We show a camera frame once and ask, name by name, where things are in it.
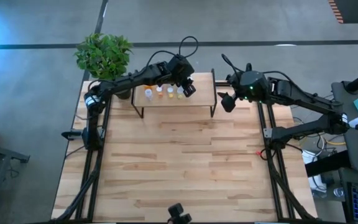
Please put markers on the white power strip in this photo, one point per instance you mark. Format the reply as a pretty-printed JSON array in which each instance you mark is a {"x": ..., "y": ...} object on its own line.
[{"x": 309, "y": 156}]

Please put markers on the yellow pill bottle white cap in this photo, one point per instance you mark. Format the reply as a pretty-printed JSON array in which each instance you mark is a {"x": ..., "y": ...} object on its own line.
[{"x": 170, "y": 91}]

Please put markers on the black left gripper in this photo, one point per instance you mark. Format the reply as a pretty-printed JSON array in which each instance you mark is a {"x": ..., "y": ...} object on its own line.
[{"x": 180, "y": 70}]

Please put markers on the wooden shelf black metal legs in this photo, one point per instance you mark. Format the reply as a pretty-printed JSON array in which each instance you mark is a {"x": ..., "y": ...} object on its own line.
[{"x": 200, "y": 93}]

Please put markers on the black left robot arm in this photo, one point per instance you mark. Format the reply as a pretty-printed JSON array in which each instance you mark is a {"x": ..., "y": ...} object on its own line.
[{"x": 126, "y": 81}]

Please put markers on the black mat hazard stripes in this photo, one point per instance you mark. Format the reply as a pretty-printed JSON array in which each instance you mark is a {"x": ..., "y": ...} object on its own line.
[{"x": 353, "y": 11}]

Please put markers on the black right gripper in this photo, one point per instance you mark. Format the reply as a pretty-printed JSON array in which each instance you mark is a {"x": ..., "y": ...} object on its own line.
[{"x": 253, "y": 85}]

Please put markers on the clear glass cup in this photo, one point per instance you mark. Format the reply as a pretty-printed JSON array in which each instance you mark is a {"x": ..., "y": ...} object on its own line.
[{"x": 338, "y": 192}]

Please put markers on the silver metal bracket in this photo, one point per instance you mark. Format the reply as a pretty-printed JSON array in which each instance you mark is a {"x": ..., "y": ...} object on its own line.
[{"x": 267, "y": 133}]

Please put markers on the black side desk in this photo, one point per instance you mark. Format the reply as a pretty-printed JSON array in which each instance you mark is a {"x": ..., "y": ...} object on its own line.
[{"x": 353, "y": 146}]

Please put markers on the clear bottle with yellow pills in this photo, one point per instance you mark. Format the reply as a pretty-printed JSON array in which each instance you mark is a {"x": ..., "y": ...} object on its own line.
[{"x": 180, "y": 91}]

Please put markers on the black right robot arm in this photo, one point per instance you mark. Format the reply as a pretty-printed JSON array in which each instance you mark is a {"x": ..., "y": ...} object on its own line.
[{"x": 303, "y": 98}]

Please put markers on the red connector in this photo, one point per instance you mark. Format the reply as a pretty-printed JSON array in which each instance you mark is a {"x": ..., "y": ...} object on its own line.
[{"x": 258, "y": 152}]

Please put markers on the green potted plant black pot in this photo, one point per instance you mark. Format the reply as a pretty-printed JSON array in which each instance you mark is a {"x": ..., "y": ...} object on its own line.
[{"x": 104, "y": 56}]

